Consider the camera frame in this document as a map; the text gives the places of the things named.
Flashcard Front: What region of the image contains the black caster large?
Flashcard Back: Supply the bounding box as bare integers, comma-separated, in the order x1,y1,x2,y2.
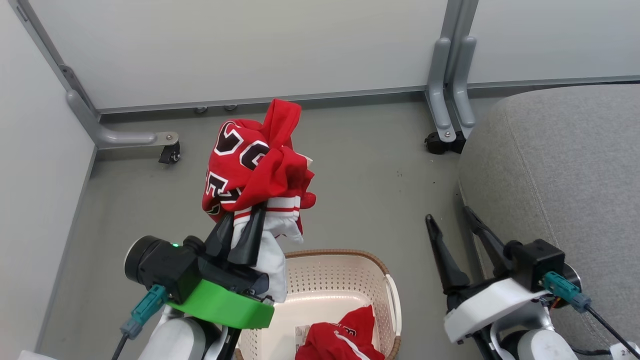
424,131,468,155

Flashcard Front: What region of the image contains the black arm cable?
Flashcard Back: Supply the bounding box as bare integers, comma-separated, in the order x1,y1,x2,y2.
110,332,131,360
584,304,640,347

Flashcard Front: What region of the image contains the cream perforated laundry basket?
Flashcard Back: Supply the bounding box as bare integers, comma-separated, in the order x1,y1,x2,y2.
234,249,403,360

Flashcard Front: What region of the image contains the red jersey white stripe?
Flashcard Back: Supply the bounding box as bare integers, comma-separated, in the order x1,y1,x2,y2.
295,305,386,360

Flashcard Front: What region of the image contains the red white lettered jersey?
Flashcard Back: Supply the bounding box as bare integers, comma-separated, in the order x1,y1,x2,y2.
201,98,317,304

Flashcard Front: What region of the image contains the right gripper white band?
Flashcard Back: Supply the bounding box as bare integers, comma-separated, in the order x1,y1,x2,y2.
425,205,549,344

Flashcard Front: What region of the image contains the grey single partition foot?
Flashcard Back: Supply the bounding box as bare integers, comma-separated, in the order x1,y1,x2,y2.
59,64,180,150

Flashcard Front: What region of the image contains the teal left cable connector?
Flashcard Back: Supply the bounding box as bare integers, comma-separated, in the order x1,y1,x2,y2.
120,284,169,341

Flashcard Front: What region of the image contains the grey double partition foot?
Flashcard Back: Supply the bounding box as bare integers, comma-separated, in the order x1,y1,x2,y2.
425,36,478,143

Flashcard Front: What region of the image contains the grey fabric sofa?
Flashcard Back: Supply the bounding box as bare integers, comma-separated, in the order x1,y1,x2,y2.
458,84,640,360

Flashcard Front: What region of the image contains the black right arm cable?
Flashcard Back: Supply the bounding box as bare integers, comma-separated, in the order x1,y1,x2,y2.
584,304,640,347

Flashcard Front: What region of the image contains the teal right cable connector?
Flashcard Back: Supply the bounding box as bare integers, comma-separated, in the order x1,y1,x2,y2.
542,271,592,312

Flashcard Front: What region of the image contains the teal cable connector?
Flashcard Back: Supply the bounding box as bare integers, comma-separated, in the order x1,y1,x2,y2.
542,271,592,312
120,284,169,341

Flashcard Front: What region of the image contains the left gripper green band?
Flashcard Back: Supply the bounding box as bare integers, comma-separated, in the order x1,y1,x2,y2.
167,202,275,330

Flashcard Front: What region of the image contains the paper label sticker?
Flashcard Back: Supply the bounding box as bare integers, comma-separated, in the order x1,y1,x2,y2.
294,325,314,354

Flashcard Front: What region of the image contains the black caster small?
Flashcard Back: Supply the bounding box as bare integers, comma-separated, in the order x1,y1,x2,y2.
158,141,182,165

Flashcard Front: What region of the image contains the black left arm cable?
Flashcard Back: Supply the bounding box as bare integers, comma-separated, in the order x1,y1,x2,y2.
110,332,131,360

